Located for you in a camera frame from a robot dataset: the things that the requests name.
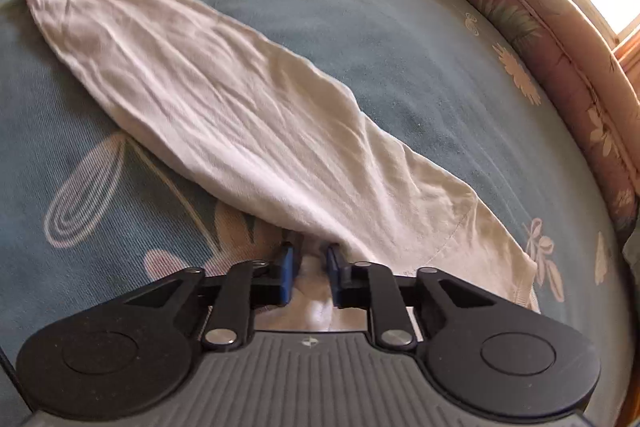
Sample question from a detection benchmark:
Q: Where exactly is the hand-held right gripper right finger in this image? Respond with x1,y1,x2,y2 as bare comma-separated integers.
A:
326,244,496,352

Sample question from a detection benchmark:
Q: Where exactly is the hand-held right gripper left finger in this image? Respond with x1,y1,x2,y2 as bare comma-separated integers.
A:
124,243,296,352

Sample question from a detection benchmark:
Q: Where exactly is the white printed t-shirt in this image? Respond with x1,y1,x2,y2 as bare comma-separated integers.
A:
19,0,541,333

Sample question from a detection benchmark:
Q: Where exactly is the blue floral bed sheet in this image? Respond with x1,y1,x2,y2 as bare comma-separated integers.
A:
0,0,631,427

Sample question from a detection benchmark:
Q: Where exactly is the folded floral quilt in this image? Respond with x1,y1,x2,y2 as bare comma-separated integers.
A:
350,0,640,238

